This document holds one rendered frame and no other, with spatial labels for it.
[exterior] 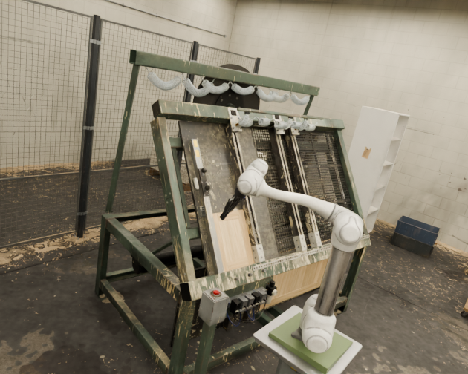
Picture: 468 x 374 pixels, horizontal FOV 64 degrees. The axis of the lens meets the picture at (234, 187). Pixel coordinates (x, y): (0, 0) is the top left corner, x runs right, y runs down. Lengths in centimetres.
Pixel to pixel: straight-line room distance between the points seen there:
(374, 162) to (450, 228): 205
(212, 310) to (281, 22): 743
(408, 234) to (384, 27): 376
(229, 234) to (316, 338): 99
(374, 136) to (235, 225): 390
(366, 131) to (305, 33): 308
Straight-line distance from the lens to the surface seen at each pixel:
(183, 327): 260
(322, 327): 213
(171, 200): 247
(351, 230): 191
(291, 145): 341
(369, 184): 632
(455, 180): 746
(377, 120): 625
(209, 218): 259
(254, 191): 194
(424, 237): 664
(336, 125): 401
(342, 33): 820
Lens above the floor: 220
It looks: 17 degrees down
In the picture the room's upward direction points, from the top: 11 degrees clockwise
